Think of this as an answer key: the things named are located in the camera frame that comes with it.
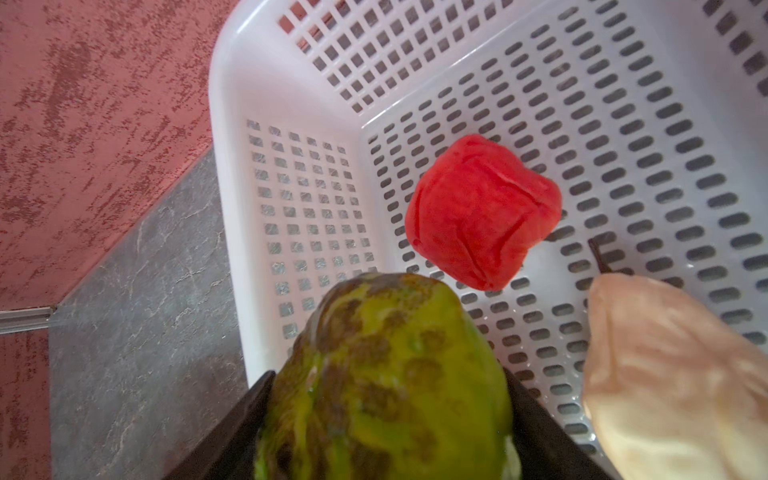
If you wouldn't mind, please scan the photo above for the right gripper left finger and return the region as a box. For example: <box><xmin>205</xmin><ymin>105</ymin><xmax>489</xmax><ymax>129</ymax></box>
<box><xmin>164</xmin><ymin>371</ymin><xmax>276</xmax><ymax>480</ymax></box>

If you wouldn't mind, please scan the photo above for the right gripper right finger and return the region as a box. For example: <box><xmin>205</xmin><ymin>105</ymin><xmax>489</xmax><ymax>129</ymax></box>
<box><xmin>504</xmin><ymin>369</ymin><xmax>610</xmax><ymax>480</ymax></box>

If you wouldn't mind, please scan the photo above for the beige toy fruit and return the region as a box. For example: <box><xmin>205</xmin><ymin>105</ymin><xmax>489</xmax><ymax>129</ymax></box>
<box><xmin>582</xmin><ymin>262</ymin><xmax>767</xmax><ymax>479</ymax></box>

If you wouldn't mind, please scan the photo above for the green toy fruit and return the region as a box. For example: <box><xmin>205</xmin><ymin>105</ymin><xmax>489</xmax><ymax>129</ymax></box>
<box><xmin>253</xmin><ymin>273</ymin><xmax>522</xmax><ymax>479</ymax></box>

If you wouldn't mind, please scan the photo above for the red toy fruit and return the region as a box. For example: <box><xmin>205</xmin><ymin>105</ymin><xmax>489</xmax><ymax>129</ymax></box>
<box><xmin>405</xmin><ymin>134</ymin><xmax>562</xmax><ymax>291</ymax></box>

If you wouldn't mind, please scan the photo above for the white perforated plastic basket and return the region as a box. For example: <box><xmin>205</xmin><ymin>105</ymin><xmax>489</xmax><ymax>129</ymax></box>
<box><xmin>208</xmin><ymin>1</ymin><xmax>767</xmax><ymax>473</ymax></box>

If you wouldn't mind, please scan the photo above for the left aluminium corner post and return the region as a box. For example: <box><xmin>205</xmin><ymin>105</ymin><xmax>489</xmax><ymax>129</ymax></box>
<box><xmin>0</xmin><ymin>306</ymin><xmax>56</xmax><ymax>335</ymax></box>

